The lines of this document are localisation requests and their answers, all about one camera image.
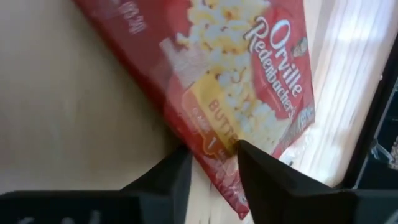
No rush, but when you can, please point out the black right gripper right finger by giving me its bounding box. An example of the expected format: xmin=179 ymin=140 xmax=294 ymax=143
xmin=237 ymin=140 xmax=398 ymax=224

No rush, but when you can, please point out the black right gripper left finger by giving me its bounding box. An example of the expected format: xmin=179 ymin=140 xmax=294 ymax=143
xmin=0 ymin=145 xmax=193 ymax=224

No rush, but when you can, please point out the red Orville popcorn bag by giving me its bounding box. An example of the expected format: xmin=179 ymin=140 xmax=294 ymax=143
xmin=73 ymin=0 xmax=316 ymax=220

